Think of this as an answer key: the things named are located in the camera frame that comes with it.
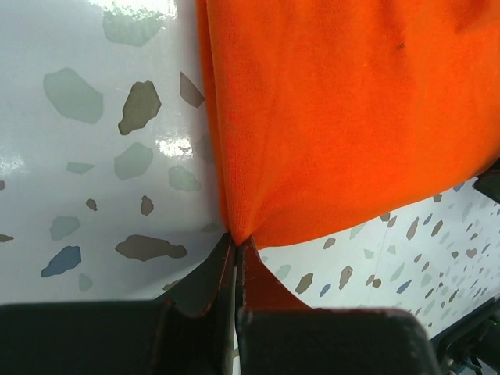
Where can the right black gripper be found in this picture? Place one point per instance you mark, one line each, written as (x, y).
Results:
(488, 183)

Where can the orange t shirt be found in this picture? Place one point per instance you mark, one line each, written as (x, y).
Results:
(326, 114)

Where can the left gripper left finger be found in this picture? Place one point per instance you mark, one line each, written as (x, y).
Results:
(188, 329)

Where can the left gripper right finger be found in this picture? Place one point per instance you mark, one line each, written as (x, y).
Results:
(277, 333)

